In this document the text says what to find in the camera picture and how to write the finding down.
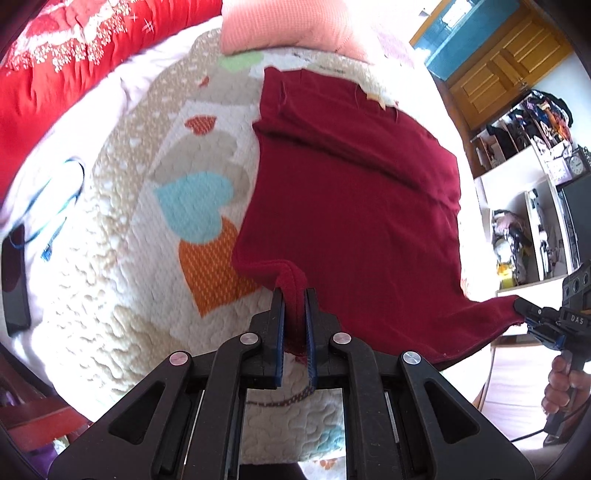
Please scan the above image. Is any black alarm clock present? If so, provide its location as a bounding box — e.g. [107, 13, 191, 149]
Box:
[566, 147, 588, 179]

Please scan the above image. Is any black television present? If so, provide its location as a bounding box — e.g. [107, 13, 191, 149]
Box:
[556, 173, 591, 278]

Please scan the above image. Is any person's right hand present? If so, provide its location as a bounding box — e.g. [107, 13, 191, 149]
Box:
[542, 354, 591, 423]

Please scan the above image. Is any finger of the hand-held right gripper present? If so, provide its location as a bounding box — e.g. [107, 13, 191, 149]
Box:
[514, 296, 564, 348]

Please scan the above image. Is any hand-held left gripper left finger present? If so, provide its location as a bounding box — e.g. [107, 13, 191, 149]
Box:
[48, 287, 284, 480]

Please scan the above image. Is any pink knitted pillow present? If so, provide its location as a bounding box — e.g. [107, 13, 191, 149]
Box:
[220, 0, 370, 61]

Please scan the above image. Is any red floral quilt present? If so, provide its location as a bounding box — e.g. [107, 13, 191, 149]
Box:
[0, 0, 225, 204]

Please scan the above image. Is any dark red sweater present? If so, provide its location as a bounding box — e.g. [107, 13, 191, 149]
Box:
[232, 67, 527, 372]

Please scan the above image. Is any blue cable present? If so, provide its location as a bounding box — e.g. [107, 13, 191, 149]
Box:
[14, 158, 87, 262]

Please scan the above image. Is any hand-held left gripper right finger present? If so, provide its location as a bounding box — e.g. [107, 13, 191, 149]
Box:
[305, 287, 536, 480]

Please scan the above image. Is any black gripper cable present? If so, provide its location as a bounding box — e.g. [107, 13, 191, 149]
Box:
[508, 427, 555, 444]

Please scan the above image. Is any pink bag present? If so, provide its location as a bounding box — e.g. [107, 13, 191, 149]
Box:
[492, 210, 522, 241]

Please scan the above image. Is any black smartphone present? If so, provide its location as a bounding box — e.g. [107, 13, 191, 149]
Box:
[1, 224, 32, 337]

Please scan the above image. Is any white bed sheet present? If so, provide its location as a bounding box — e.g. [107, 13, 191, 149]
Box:
[0, 39, 199, 384]

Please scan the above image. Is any wooden door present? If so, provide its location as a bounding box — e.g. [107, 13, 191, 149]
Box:
[448, 9, 573, 132]

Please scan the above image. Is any quilted heart-pattern bedspread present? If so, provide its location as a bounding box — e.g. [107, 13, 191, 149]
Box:
[28, 28, 485, 467]

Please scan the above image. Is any white shelf unit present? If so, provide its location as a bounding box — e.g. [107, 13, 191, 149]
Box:
[473, 157, 583, 296]

